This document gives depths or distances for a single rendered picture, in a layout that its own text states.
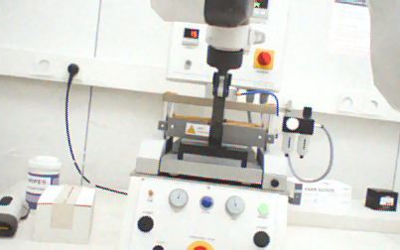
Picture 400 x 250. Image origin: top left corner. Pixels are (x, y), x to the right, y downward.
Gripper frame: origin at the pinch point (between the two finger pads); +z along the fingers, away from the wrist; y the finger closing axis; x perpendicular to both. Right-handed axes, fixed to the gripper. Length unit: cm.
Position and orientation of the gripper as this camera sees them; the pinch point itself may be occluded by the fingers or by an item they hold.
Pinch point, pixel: (215, 137)
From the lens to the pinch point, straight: 101.2
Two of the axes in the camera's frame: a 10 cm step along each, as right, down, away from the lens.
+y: -1.0, 3.8, -9.2
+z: -0.9, 9.2, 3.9
